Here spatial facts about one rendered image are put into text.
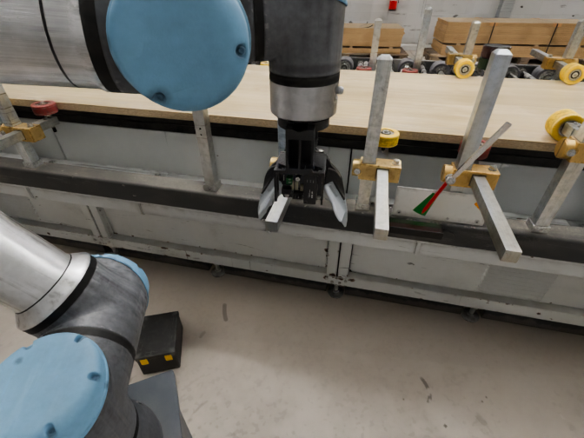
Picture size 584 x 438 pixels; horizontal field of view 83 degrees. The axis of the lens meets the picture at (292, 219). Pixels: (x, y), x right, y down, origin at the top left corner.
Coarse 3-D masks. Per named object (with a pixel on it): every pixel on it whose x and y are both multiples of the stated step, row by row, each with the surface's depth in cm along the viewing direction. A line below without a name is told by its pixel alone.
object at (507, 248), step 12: (480, 180) 86; (480, 192) 81; (492, 192) 81; (480, 204) 80; (492, 204) 77; (492, 216) 73; (504, 216) 73; (492, 228) 72; (504, 228) 70; (492, 240) 71; (504, 240) 66; (504, 252) 64; (516, 252) 64
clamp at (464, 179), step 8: (448, 168) 90; (456, 168) 89; (472, 168) 89; (480, 168) 89; (464, 176) 89; (472, 176) 88; (488, 176) 87; (496, 176) 87; (456, 184) 90; (464, 184) 90
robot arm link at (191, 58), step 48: (0, 0) 20; (48, 0) 20; (96, 0) 20; (144, 0) 20; (192, 0) 20; (0, 48) 21; (48, 48) 21; (96, 48) 22; (144, 48) 21; (192, 48) 22; (240, 48) 23; (192, 96) 23
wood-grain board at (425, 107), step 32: (32, 96) 131; (64, 96) 131; (96, 96) 131; (128, 96) 131; (256, 96) 131; (352, 96) 131; (416, 96) 131; (448, 96) 131; (512, 96) 131; (544, 96) 131; (576, 96) 131; (352, 128) 106; (416, 128) 104; (448, 128) 104; (512, 128) 104; (544, 128) 104
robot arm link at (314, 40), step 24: (264, 0) 33; (288, 0) 33; (312, 0) 33; (336, 0) 34; (264, 24) 34; (288, 24) 34; (312, 24) 35; (336, 24) 36; (264, 48) 36; (288, 48) 36; (312, 48) 36; (336, 48) 38; (288, 72) 38; (312, 72) 38; (336, 72) 40
